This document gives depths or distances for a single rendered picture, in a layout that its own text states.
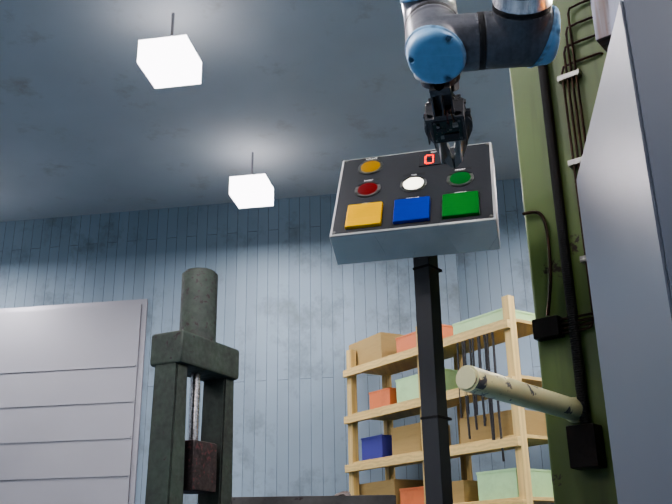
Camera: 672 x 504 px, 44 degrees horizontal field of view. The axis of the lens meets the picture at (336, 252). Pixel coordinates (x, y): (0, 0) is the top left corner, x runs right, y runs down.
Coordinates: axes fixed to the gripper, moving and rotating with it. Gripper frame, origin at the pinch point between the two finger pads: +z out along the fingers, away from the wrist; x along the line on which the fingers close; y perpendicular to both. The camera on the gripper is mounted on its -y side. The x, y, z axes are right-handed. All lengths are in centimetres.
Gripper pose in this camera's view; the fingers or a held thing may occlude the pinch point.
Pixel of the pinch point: (453, 159)
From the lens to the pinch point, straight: 165.4
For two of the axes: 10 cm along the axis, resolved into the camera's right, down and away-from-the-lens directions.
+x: 9.7, -1.0, -2.2
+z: 2.1, 7.6, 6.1
